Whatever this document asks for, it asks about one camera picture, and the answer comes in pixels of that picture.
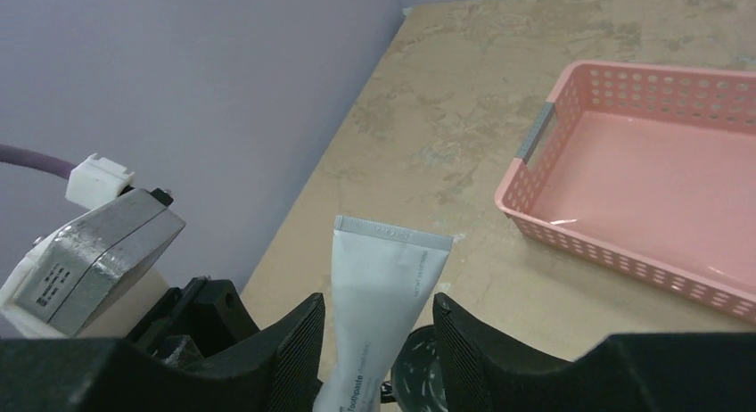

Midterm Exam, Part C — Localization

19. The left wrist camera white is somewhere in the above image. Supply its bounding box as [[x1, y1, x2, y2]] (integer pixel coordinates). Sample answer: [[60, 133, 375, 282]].
[[1, 144, 185, 339]]

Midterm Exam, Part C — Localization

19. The pink plastic basket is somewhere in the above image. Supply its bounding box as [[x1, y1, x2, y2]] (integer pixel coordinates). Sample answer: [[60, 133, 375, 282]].
[[495, 61, 755, 323]]

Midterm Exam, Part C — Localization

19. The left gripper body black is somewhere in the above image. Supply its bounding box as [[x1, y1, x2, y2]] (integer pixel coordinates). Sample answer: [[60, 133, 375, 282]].
[[126, 276, 259, 362]]

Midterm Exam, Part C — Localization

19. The white toothpaste black cap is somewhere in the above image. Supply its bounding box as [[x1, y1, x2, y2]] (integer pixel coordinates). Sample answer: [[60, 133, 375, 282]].
[[313, 215, 454, 411]]

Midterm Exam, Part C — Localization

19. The dark green mug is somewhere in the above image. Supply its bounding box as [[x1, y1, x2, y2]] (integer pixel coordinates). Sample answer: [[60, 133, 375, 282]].
[[390, 325, 448, 412]]

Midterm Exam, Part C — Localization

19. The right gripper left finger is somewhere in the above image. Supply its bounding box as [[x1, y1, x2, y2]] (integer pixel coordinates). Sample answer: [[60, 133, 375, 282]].
[[1, 293, 325, 411]]

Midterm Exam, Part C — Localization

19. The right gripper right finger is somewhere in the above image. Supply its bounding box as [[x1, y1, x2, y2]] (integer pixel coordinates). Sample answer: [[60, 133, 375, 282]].
[[432, 293, 755, 411]]

